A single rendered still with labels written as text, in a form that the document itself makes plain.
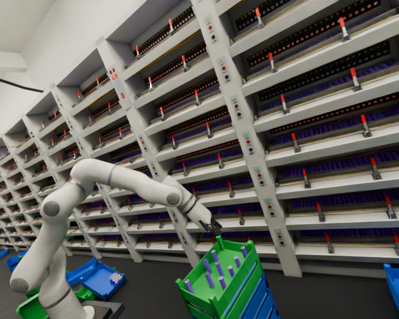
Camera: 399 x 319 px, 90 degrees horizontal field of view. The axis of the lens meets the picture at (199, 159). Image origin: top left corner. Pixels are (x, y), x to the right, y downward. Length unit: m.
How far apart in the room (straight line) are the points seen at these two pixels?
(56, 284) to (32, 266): 0.17
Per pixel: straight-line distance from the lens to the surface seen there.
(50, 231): 1.08
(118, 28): 1.49
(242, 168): 1.13
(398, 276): 1.35
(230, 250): 1.08
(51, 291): 1.28
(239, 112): 1.05
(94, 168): 0.89
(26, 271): 1.19
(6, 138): 3.30
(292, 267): 1.43
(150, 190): 0.78
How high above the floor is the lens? 1.03
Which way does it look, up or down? 10 degrees down
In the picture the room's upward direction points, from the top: 21 degrees counter-clockwise
